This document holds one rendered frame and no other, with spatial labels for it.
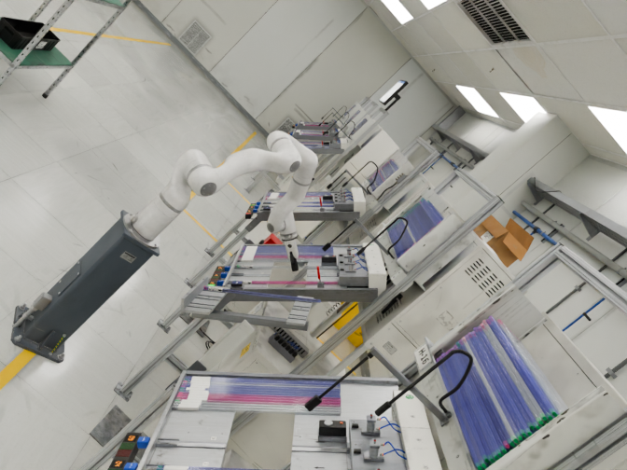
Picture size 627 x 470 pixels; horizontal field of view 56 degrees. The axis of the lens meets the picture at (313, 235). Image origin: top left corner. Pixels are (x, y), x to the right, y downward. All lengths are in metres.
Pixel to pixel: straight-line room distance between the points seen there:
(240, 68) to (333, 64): 1.73
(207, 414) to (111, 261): 0.98
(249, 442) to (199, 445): 1.39
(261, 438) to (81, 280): 1.17
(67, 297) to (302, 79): 9.07
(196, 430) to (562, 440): 0.97
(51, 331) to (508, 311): 1.91
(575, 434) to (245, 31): 10.54
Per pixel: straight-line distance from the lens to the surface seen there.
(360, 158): 7.31
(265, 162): 2.53
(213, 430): 1.79
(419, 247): 2.65
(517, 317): 1.90
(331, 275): 2.90
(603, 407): 1.36
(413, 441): 1.64
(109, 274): 2.64
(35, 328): 2.84
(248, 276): 2.91
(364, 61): 11.35
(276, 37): 11.37
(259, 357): 2.86
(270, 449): 3.12
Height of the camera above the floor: 1.74
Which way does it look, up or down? 12 degrees down
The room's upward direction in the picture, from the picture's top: 47 degrees clockwise
